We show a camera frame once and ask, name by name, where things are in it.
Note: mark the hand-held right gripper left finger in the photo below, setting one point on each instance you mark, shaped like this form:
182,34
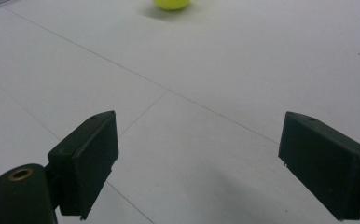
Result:
85,165

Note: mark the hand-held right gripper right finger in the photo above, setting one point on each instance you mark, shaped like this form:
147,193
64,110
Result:
327,168

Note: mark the yellow tennis ball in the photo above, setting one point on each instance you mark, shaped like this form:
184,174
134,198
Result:
172,3

